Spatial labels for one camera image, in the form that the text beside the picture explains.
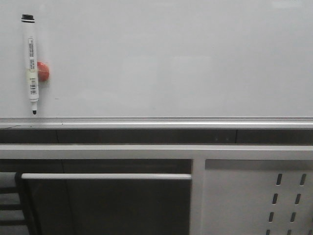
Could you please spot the red round magnet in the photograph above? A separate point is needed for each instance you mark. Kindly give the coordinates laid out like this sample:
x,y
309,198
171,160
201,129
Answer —
x,y
43,71

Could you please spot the white metal rack frame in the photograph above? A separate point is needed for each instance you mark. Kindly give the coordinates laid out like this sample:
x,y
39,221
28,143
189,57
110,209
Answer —
x,y
198,153

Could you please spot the white horizontal bar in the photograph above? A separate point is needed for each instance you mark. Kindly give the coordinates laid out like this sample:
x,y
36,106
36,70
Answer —
x,y
105,176

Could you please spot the white perforated metal panel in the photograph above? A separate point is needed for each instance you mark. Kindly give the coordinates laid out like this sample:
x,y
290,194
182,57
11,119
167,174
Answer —
x,y
260,197

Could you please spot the white whiteboard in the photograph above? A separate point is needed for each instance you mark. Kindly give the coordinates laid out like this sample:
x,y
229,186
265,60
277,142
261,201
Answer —
x,y
160,64

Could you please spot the white whiteboard marker pen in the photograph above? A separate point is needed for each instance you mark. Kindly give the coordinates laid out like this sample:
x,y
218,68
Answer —
x,y
30,57

